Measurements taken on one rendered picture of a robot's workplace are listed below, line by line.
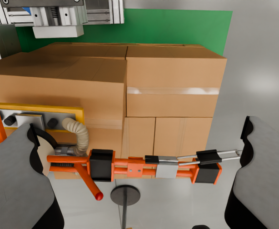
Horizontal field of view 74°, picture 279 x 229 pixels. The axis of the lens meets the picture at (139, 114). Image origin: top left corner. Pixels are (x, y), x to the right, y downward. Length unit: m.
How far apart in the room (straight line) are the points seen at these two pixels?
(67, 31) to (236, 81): 1.61
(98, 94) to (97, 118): 0.11
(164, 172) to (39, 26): 0.61
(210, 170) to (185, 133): 0.74
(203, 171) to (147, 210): 2.36
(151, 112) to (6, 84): 0.81
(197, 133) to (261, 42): 0.99
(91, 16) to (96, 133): 0.86
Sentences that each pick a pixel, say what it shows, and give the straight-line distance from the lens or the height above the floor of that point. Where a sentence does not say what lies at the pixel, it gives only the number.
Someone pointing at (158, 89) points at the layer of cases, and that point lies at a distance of 1.18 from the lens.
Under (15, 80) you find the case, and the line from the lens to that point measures 0.85.
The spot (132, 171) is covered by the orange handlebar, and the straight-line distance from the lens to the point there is 0.63.
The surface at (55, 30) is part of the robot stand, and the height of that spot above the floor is 0.99.
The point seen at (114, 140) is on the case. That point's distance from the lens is 0.87.
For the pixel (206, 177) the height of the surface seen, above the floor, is 1.20.
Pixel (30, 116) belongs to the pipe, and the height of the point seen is 1.10.
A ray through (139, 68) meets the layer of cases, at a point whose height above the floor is 0.54.
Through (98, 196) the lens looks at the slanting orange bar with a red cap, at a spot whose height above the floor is 1.30.
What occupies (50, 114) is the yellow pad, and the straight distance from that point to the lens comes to 0.70.
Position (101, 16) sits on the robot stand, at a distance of 1.42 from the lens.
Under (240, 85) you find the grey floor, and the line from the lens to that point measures 2.00.
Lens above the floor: 1.63
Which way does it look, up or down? 61 degrees down
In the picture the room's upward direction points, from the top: 177 degrees clockwise
